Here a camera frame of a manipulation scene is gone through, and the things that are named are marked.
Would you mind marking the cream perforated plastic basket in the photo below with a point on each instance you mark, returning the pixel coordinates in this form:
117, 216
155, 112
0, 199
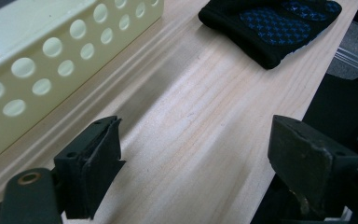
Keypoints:
59, 53

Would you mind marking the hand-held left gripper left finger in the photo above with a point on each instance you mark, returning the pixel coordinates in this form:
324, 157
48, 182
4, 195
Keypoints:
87, 165

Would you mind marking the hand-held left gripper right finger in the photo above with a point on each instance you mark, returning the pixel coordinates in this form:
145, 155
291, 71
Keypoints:
304, 161

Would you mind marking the black glove with blue grip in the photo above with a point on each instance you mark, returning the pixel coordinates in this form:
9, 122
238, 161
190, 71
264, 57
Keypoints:
270, 28

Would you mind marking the metal rail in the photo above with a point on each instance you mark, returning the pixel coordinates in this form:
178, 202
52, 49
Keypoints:
354, 59

